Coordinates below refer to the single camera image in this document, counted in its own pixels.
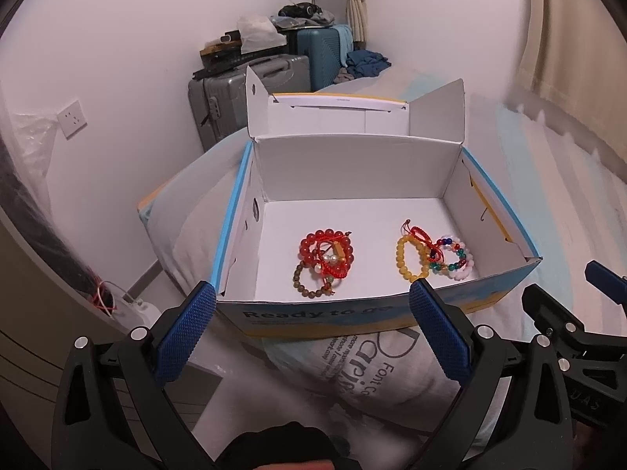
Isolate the white plastic bag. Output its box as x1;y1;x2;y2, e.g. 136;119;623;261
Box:
237;14;290;52

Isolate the black flat box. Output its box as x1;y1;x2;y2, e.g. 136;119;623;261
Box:
198;32;246;72

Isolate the multicolour glass bead bracelet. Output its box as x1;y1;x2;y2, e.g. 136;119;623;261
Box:
430;237;466;275

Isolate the dark cloth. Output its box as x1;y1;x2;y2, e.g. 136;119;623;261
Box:
225;423;344;470

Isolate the red cord bracelet gold bead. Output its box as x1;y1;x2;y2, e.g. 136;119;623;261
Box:
402;220;446;265

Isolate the clear plastic bag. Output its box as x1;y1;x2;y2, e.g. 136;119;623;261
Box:
10;110;57;182

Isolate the grey suitcase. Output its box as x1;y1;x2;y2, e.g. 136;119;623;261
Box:
187;55;312;154

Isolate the white wall socket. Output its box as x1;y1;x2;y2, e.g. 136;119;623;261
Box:
56;99;88;138

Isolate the white blue yellow cardboard box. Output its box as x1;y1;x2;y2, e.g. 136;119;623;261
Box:
213;65;544;341

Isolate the white pink bead bracelet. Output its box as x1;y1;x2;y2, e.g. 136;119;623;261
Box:
438;235;477;281

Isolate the red cable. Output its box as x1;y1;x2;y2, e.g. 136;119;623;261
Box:
91;281;118;314

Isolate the red cord bracelet gold bar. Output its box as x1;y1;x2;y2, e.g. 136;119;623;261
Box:
316;235;351;285

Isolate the blue clothes pile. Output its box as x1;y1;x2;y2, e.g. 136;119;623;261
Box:
345;50;391;79

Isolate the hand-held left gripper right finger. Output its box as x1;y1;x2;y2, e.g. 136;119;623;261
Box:
409;278;574;470

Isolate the teal towel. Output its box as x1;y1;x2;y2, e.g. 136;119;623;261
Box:
335;24;354;67

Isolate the striped blanket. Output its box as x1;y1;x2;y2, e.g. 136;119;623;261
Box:
137;66;627;451

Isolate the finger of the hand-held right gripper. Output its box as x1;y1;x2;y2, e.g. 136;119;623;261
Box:
522;284;589;353
585;260;627;304

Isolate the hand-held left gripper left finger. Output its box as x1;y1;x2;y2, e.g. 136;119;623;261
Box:
51;280;219;470

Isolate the grey furniture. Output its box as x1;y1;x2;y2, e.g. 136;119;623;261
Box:
0;206;221;470

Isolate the brown wooden bead bracelet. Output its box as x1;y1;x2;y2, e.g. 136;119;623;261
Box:
293;262;339;298

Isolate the black object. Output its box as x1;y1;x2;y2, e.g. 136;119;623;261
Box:
278;2;324;20

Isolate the yellow bead bracelet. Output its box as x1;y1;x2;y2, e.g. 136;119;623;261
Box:
396;235;432;282

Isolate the teal suitcase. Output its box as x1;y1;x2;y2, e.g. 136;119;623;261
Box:
296;27;353;93

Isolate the white power strip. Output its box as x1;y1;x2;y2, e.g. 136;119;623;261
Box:
115;281;160;326

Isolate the tied beige curtain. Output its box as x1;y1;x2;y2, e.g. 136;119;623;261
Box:
343;0;369;45

